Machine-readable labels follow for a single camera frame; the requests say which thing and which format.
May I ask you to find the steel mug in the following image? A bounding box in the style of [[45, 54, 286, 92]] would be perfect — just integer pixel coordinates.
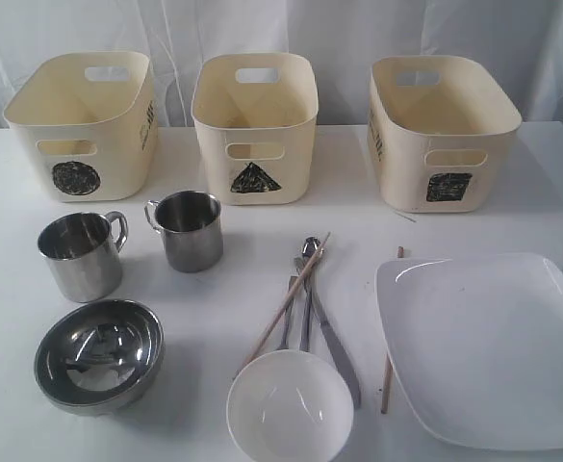
[[38, 211, 128, 303], [143, 191, 223, 273]]

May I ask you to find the stainless steel bowl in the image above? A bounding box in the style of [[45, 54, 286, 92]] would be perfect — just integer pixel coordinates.
[[33, 298, 166, 417]]

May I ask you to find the wooden chopstick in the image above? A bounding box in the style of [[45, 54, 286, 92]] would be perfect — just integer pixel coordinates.
[[233, 232, 331, 378], [380, 245, 405, 415]]

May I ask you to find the steel spoon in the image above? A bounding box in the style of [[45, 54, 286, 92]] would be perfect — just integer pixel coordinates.
[[299, 236, 320, 352]]

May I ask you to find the steel fork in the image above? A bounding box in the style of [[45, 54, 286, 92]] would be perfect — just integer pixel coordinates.
[[277, 296, 294, 350]]

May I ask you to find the white ceramic bowl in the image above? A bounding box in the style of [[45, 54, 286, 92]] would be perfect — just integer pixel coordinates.
[[226, 349, 354, 461]]

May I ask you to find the steel table knife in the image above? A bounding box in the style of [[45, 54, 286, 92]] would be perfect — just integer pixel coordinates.
[[311, 262, 361, 409]]

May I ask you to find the cream bin with circle mark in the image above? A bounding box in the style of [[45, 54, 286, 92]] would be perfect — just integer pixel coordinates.
[[3, 51, 158, 202]]

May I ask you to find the cream bin with triangle mark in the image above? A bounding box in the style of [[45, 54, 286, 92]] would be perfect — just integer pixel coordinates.
[[192, 53, 319, 205]]

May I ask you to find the cream bin with square mark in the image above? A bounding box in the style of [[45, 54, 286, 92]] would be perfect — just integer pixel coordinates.
[[368, 55, 523, 214]]

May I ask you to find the white square plate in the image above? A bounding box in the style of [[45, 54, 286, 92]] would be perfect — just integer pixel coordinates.
[[374, 253, 563, 451]]

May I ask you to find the white curtain backdrop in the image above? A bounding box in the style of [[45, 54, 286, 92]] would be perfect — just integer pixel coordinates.
[[0, 1, 563, 127]]

